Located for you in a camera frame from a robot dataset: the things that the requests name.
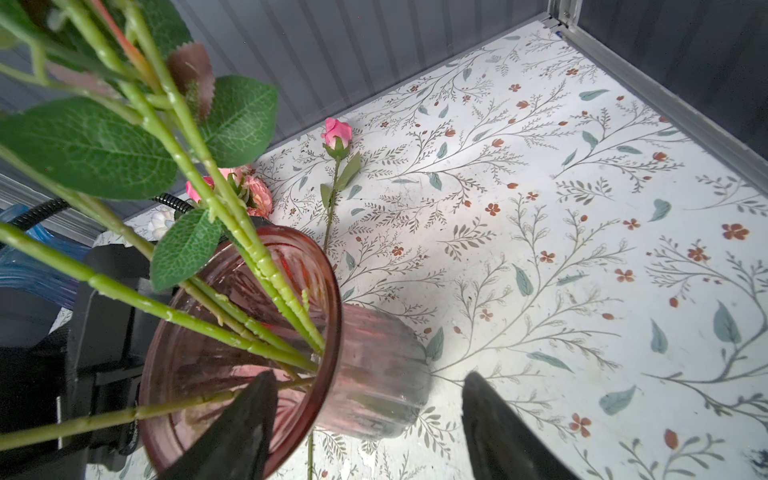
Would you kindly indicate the single dark pink bud stem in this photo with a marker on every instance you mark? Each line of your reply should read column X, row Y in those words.
column 337, row 142

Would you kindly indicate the red pink rose stem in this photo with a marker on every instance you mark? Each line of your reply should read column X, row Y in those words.
column 178, row 131

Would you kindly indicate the floral patterned table mat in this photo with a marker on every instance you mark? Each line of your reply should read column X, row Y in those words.
column 535, row 222

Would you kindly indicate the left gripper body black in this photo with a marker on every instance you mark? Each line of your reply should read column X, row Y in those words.
column 91, row 365

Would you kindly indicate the small pink spray roses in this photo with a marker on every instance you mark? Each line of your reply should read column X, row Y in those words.
column 250, row 189

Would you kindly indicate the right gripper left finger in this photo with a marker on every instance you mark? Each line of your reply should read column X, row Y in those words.
column 236, row 445

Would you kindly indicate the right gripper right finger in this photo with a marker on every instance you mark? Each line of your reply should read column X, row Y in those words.
column 500, row 445

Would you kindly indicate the pink glass vase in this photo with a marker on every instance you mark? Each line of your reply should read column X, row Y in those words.
column 372, row 383

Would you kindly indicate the blue purple glass vase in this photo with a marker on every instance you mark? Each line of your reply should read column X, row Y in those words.
column 20, row 271

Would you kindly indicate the light pink rose stem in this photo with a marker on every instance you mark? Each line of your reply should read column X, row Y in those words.
column 115, row 290

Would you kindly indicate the white spray rose stem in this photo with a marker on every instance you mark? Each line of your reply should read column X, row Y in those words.
column 91, row 147

